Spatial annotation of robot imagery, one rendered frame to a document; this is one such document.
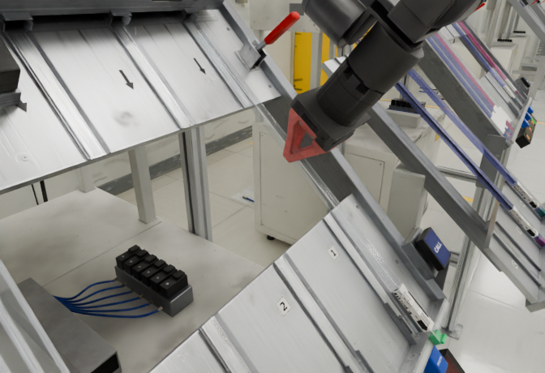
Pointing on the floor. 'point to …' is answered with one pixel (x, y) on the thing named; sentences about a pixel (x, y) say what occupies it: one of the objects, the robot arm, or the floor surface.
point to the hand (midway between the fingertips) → (293, 153)
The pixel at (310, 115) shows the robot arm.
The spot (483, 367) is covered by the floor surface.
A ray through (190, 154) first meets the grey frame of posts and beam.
